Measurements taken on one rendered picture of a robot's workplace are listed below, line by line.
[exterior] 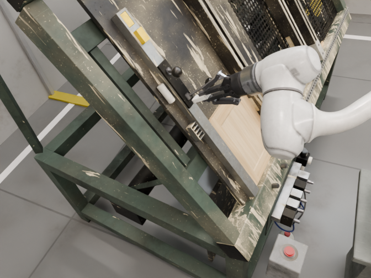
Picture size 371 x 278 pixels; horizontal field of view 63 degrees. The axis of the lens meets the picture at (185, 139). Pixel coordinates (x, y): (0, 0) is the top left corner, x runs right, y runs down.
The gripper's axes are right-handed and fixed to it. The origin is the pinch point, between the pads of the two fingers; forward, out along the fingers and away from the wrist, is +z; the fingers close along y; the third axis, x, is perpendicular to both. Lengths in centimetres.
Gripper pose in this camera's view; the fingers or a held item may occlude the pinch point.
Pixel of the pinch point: (201, 97)
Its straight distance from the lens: 107.6
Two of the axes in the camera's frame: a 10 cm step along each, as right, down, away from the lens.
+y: 5.8, 7.2, 3.8
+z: -6.5, 1.2, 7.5
